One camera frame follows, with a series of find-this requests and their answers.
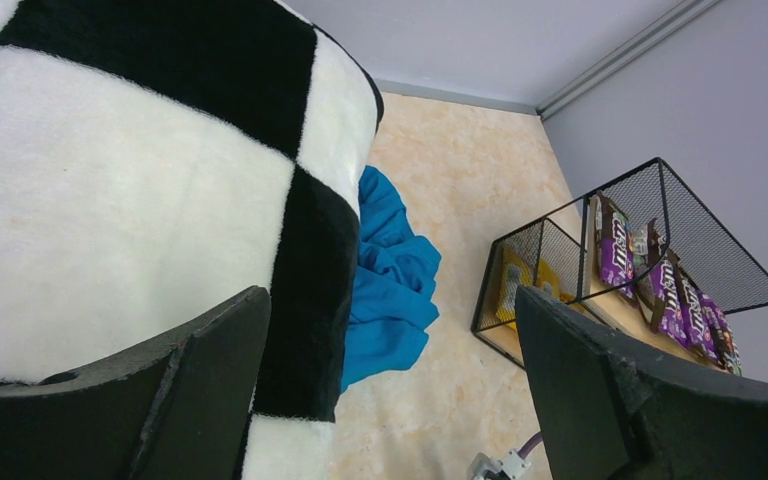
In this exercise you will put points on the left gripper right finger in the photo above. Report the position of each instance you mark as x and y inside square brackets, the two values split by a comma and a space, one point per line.
[612, 407]

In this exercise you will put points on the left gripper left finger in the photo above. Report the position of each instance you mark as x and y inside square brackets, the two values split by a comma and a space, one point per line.
[172, 407]

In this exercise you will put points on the purple candy bag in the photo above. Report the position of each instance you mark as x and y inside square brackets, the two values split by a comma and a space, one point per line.
[730, 353]
[699, 339]
[656, 287]
[712, 313]
[615, 257]

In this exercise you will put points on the yellow candy bag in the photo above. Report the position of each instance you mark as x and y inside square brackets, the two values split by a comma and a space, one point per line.
[549, 281]
[516, 272]

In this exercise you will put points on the purple candy bag on shelf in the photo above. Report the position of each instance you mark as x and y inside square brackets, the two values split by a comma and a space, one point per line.
[615, 257]

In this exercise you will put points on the blue crumpled cloth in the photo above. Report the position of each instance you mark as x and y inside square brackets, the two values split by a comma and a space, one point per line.
[392, 304]

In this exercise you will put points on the black white checkered pillow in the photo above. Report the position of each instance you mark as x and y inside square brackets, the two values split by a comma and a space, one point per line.
[159, 157]

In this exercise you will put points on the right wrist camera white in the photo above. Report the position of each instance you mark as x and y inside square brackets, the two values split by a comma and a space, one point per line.
[509, 467]

